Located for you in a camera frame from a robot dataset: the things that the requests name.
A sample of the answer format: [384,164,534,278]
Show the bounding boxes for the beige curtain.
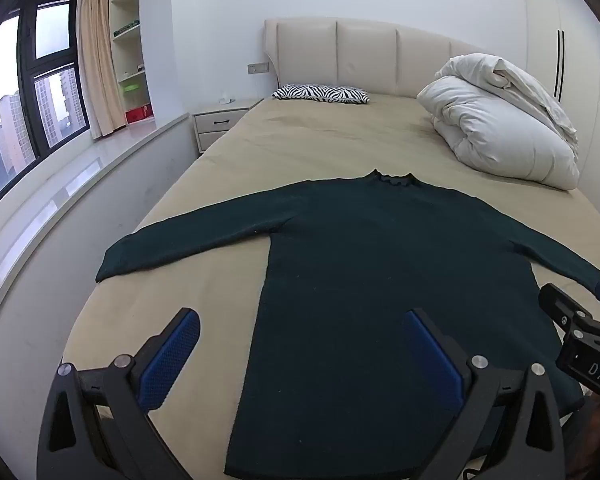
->
[76,0,127,140]

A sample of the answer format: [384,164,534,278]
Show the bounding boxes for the white wall shelf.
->
[109,0,156,123]

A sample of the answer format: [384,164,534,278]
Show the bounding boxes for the white nightstand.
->
[192,99,265,156]

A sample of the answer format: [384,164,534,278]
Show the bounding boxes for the white window ledge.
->
[0,112,201,461]

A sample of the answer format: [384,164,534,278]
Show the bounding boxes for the zebra print pillow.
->
[272,84,371,106]

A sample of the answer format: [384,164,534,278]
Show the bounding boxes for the dark green sweater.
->
[95,169,600,480]

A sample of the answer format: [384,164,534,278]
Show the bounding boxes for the white folded duvet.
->
[416,52,581,191]

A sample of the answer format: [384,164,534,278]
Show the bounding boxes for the cream padded headboard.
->
[264,17,526,103]

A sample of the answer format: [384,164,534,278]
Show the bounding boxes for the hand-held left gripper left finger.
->
[36,307,201,480]

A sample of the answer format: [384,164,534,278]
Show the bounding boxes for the black framed window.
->
[0,0,92,223]

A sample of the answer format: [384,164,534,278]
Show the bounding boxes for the bed with beige sheet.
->
[62,94,600,480]

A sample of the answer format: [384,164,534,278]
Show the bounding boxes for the white wardrobe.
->
[522,0,600,241]

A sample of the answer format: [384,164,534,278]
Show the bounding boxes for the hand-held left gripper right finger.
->
[405,308,566,480]

